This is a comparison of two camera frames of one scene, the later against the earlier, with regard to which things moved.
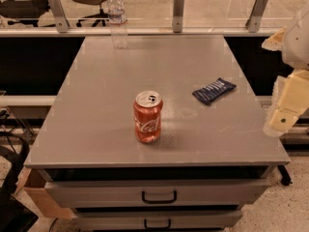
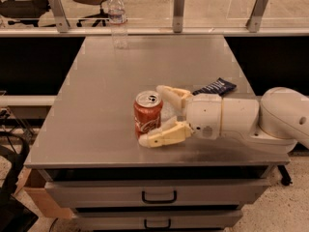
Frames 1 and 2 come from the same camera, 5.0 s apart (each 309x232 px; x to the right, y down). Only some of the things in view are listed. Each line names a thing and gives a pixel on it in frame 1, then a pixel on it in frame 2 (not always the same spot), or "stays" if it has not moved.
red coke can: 147,110 stays
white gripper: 297,47 to 205,114
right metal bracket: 252,23 stays
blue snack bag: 212,91 stays
